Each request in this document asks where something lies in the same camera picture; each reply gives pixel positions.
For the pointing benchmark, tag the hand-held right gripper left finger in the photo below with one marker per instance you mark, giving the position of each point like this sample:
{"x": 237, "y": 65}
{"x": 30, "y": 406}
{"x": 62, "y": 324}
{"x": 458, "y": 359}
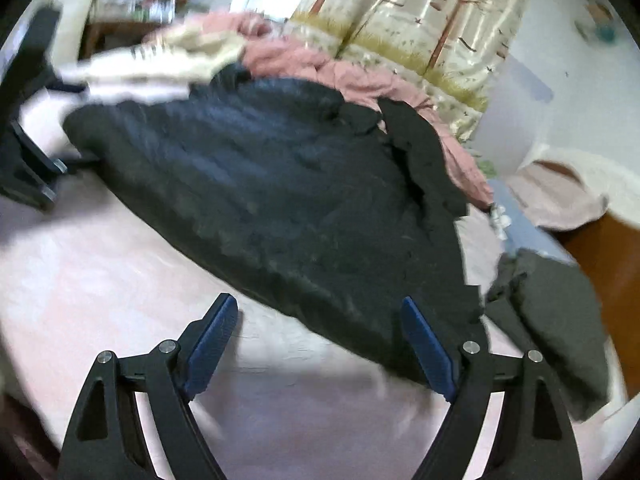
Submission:
{"x": 210, "y": 350}

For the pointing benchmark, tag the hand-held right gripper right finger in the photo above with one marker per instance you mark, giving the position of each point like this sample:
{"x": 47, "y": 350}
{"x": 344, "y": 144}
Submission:
{"x": 430, "y": 355}

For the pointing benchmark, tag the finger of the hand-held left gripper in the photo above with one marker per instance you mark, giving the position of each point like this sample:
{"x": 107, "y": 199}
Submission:
{"x": 30, "y": 160}
{"x": 30, "y": 60}

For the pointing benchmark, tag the black puffer jacket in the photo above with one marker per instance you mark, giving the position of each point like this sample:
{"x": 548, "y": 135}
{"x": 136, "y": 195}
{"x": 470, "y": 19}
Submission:
{"x": 275, "y": 185}

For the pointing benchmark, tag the dark green garment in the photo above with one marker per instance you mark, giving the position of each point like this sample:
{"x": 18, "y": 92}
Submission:
{"x": 555, "y": 330}

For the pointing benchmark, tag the bed with pink floral sheet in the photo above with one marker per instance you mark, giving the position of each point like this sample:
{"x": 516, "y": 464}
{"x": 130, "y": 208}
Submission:
{"x": 100, "y": 285}

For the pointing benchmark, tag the blue blanket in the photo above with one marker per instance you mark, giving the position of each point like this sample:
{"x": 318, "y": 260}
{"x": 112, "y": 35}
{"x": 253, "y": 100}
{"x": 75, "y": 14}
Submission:
{"x": 525, "y": 230}

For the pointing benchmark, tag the cream printed sweatshirt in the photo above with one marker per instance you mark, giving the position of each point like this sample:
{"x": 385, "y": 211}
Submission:
{"x": 190, "y": 55}

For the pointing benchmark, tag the pink pillow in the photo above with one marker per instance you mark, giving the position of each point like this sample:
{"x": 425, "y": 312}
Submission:
{"x": 555, "y": 205}

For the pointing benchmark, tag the pink checked quilt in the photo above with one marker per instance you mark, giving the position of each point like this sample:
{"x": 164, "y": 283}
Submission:
{"x": 300, "y": 55}

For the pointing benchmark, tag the tree print curtain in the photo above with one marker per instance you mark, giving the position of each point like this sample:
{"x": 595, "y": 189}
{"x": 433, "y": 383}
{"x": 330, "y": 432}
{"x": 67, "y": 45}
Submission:
{"x": 400, "y": 10}

